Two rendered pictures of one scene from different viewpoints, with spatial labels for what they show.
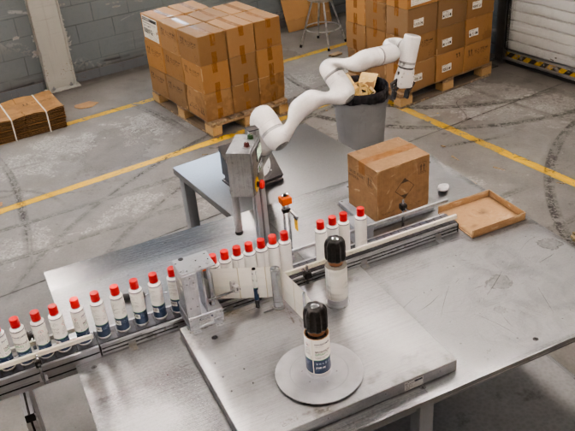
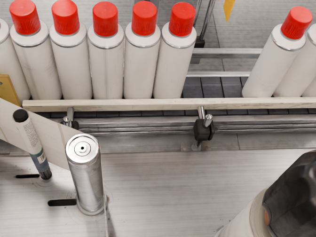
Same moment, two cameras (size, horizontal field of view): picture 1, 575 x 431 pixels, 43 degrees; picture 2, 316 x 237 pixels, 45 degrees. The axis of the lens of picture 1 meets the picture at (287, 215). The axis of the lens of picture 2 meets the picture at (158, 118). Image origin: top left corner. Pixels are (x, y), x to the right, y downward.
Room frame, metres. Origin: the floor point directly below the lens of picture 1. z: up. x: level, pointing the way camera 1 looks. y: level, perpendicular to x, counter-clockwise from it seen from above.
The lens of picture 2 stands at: (2.15, -0.04, 1.44)
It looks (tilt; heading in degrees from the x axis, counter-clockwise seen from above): 60 degrees down; 10
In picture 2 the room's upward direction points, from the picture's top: 11 degrees clockwise
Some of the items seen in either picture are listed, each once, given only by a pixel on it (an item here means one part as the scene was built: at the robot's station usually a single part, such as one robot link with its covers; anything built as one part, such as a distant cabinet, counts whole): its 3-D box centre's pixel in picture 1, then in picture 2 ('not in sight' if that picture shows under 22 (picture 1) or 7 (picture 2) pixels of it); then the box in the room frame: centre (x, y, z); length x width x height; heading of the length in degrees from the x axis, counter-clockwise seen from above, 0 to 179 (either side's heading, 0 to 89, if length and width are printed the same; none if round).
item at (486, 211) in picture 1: (481, 212); not in sight; (2.92, -0.90, 0.85); 0.30 x 0.26 x 0.04; 113
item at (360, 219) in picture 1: (360, 227); not in sight; (2.67, -0.31, 0.98); 0.05 x 0.05 x 0.20
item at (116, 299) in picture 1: (118, 307); not in sight; (2.25, 0.67, 0.98); 0.05 x 0.05 x 0.20
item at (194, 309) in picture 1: (197, 290); not in sight; (2.28, 0.37, 1.01); 0.14 x 0.13 x 0.26; 113
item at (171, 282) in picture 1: (174, 289); not in sight; (2.34, 0.46, 0.98); 0.05 x 0.05 x 0.20
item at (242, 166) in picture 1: (246, 165); not in sight; (2.56, 0.15, 1.38); 0.17 x 0.10 x 0.19; 168
